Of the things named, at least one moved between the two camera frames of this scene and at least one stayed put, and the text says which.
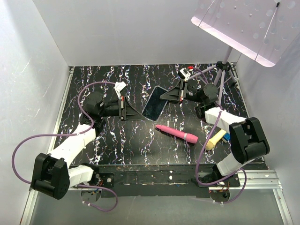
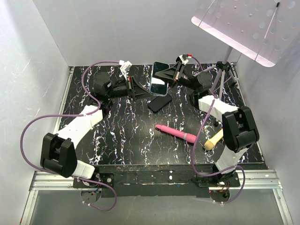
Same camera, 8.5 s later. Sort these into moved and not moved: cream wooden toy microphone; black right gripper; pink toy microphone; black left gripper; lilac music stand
Moved: black right gripper; black left gripper
Not moved: lilac music stand; cream wooden toy microphone; pink toy microphone
